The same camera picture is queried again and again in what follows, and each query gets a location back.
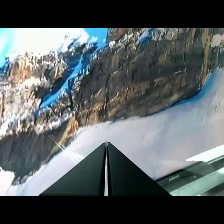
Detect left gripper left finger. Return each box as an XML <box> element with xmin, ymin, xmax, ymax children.
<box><xmin>39</xmin><ymin>142</ymin><xmax>107</xmax><ymax>197</ymax></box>

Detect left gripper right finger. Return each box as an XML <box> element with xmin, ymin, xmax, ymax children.
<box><xmin>107</xmin><ymin>141</ymin><xmax>171</xmax><ymax>197</ymax></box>

